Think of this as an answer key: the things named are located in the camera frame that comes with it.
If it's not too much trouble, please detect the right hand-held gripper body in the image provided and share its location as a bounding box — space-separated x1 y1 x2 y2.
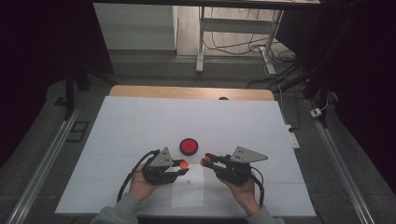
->
218 146 269 187

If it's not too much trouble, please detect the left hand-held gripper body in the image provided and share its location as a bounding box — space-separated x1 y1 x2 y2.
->
142 147 176 187

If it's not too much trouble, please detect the person's left hand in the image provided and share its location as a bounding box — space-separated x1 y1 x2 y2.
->
128 163 163 203

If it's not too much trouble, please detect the person's right hand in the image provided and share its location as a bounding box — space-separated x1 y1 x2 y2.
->
218 174 262 217

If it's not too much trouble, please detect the red ink pad black case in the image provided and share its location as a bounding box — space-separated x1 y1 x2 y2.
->
178 137 199 157

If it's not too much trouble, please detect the white table cover board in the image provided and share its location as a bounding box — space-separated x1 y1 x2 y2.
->
55 95 317 217

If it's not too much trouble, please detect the white power strip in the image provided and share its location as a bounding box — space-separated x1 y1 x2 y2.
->
285 124 301 149

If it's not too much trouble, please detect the dark curtain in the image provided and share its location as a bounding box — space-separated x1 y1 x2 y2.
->
275 0 396 194
0 0 115 171

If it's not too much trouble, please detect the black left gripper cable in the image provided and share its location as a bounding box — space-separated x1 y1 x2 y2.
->
116 149 162 203

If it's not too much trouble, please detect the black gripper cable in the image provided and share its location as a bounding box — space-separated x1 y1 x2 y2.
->
116 149 162 203
248 166 265 209

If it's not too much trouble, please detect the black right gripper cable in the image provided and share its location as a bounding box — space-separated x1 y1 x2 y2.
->
248 166 265 209

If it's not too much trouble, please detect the black floor frame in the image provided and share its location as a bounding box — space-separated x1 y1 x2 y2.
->
65 120 91 144

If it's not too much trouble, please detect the aluminium floor rail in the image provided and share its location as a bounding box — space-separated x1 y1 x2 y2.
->
306 99 376 224
6 106 82 224

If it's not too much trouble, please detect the black floor cable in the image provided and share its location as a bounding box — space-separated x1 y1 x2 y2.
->
204 6 300 90

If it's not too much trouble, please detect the white desk frame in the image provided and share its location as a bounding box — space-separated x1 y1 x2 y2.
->
195 6 285 76

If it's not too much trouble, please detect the white wall panel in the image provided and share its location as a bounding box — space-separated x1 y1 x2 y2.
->
92 3 178 51

